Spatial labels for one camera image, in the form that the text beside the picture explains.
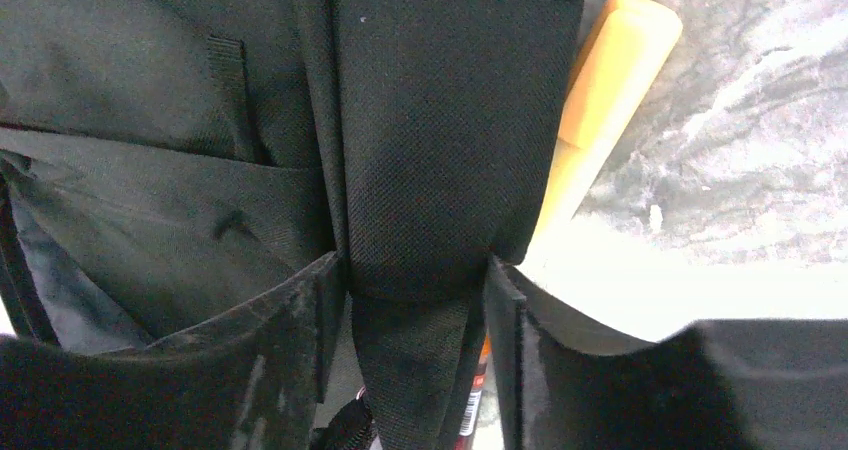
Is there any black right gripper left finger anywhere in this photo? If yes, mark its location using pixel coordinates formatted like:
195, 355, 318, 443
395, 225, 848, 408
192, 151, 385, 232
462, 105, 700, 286
1, 253, 343, 449

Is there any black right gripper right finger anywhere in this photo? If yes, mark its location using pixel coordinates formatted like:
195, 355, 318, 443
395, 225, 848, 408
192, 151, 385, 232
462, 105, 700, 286
484, 258, 847, 449

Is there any black student backpack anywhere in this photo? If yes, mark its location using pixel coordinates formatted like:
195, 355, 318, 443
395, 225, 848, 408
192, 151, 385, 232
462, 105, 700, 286
1, 0, 584, 449

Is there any yellow highlighter pen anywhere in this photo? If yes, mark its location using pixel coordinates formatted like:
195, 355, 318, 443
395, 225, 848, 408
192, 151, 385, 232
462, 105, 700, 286
532, 0, 683, 242

